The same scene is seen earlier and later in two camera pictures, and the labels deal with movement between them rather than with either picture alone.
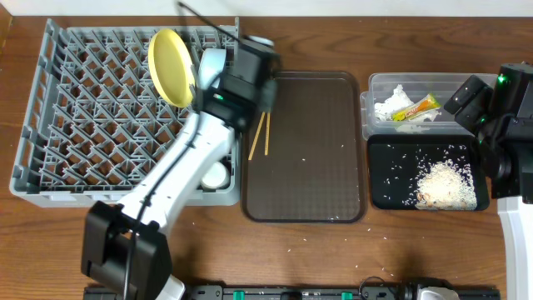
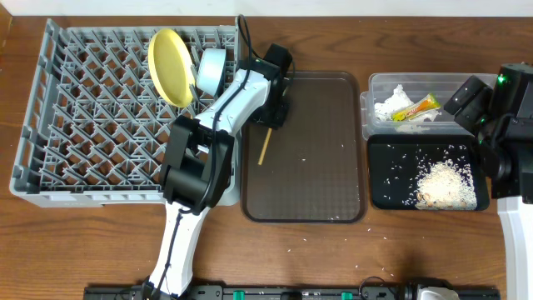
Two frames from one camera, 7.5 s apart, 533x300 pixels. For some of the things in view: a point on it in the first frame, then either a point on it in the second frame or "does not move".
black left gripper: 264,92 → 274,117
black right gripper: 467,115 does not move
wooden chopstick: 250,157 → 264,148
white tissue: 399,101 does not move
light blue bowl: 211,64 does not move
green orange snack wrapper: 430,102 does not move
